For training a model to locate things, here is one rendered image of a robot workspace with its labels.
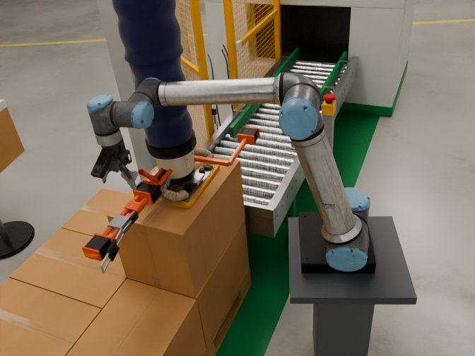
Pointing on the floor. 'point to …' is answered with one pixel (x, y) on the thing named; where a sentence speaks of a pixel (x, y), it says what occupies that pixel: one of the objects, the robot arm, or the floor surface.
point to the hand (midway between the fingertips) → (119, 188)
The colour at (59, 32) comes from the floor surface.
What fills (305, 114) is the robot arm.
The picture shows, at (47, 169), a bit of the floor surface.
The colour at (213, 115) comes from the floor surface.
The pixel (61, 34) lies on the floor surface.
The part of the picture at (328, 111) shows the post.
